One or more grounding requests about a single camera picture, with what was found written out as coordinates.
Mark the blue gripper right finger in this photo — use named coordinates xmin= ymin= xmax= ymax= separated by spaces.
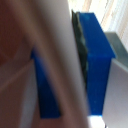
xmin=70 ymin=9 xmax=117 ymax=117

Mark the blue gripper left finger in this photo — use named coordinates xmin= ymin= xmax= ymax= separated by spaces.
xmin=30 ymin=47 xmax=63 ymax=120

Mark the pale drawer handle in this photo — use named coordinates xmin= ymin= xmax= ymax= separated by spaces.
xmin=18 ymin=0 xmax=92 ymax=128

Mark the brown drawer front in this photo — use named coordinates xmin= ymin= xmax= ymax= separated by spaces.
xmin=0 ymin=0 xmax=128 ymax=128

